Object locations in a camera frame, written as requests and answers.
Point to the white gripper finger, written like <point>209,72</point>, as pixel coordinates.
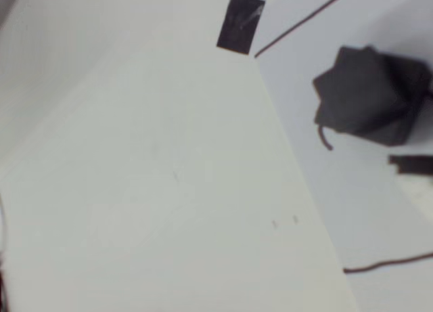
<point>416,168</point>

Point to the white paper sheet with markings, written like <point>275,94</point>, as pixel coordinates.
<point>365,203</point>

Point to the scuffed black tape piece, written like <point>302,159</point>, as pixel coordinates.
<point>241,22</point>

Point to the black cube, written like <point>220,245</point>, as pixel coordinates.
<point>368,95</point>

